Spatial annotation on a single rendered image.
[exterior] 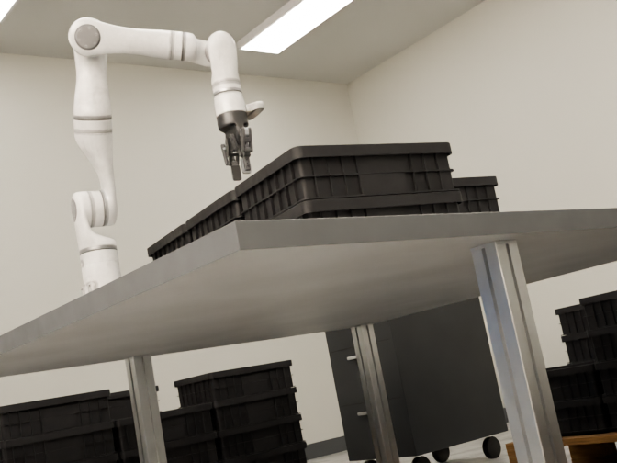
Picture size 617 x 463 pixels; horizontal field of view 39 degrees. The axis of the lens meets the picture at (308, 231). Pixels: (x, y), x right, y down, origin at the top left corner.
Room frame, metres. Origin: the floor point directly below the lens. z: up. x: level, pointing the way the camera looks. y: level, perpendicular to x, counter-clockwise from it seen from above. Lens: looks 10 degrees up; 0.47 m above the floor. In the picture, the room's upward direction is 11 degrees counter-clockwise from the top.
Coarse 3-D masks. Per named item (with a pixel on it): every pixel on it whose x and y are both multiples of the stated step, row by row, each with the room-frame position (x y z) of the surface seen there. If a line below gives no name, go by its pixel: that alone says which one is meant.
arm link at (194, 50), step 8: (184, 32) 1.99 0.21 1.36; (184, 40) 1.98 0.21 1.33; (192, 40) 1.99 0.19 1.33; (200, 40) 2.04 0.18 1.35; (184, 48) 1.99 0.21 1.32; (192, 48) 1.99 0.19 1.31; (200, 48) 2.04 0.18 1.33; (184, 56) 2.00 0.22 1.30; (192, 56) 2.01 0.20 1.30; (200, 56) 2.04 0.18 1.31; (208, 56) 2.02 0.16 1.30; (200, 64) 2.05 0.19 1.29; (208, 64) 2.05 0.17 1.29
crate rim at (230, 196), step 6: (228, 192) 1.91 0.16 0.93; (234, 192) 1.90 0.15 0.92; (222, 198) 1.94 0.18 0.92; (228, 198) 1.92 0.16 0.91; (234, 198) 1.90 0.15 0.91; (210, 204) 2.00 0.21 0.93; (216, 204) 1.97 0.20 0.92; (222, 204) 1.94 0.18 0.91; (204, 210) 2.03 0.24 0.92; (210, 210) 2.00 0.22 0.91; (216, 210) 1.98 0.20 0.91; (198, 216) 2.07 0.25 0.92; (204, 216) 2.04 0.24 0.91; (186, 222) 2.13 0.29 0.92; (192, 222) 2.10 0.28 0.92; (198, 222) 2.07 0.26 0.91; (186, 228) 2.14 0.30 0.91
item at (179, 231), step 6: (180, 228) 2.17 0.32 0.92; (168, 234) 2.25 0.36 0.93; (174, 234) 2.21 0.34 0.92; (180, 234) 2.18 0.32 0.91; (162, 240) 2.29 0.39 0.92; (168, 240) 2.25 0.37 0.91; (150, 246) 2.37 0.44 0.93; (156, 246) 2.33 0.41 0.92; (162, 246) 2.30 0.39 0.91; (150, 252) 2.38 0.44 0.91
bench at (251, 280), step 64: (192, 256) 1.22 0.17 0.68; (256, 256) 1.20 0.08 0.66; (320, 256) 1.32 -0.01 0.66; (384, 256) 1.45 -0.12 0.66; (448, 256) 1.63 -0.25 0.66; (512, 256) 1.55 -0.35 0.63; (576, 256) 2.13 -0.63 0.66; (64, 320) 1.58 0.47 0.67; (128, 320) 1.67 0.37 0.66; (192, 320) 1.91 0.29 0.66; (256, 320) 2.21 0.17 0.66; (320, 320) 2.63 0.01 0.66; (384, 320) 3.22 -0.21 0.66; (512, 320) 1.52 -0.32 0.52; (384, 384) 3.25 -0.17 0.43; (512, 384) 1.55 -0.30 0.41; (384, 448) 3.22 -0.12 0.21
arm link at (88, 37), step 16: (80, 32) 1.91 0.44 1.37; (96, 32) 1.92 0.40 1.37; (112, 32) 1.93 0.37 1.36; (128, 32) 1.94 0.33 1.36; (144, 32) 1.96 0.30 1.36; (160, 32) 1.97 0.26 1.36; (176, 32) 1.99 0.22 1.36; (80, 48) 1.93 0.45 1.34; (96, 48) 1.93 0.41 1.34; (112, 48) 1.94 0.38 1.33; (128, 48) 1.95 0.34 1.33; (144, 48) 1.97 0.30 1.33; (160, 48) 1.97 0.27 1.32; (176, 48) 1.98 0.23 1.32
